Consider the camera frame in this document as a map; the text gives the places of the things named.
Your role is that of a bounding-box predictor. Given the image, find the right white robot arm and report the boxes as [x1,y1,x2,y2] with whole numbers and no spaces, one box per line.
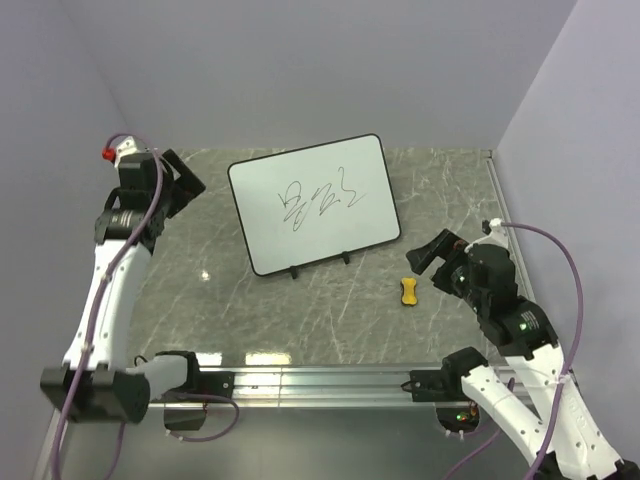
[406,219,639,479]

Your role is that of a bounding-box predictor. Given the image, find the aluminium mounting rail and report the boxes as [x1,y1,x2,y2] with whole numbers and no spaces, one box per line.
[149,364,536,409]

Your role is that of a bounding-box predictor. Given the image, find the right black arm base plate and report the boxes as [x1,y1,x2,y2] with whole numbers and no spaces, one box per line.
[400,369,469,403]

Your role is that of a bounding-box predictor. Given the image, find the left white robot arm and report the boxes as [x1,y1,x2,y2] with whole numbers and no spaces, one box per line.
[40,147,205,424]

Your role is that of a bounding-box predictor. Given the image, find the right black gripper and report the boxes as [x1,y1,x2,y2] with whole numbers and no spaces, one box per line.
[404,227,486,311]

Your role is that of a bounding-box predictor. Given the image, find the red cable connector cap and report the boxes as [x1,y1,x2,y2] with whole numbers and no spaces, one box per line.
[102,147,115,162]

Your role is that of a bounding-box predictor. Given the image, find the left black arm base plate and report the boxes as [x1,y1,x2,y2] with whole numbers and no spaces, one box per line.
[186,370,235,399]

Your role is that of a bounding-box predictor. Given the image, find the yellow bone-shaped eraser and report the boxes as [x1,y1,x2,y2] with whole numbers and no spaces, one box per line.
[400,277,418,307]

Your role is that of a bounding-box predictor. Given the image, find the white whiteboard black frame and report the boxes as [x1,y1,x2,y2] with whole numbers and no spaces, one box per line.
[227,133,402,277]

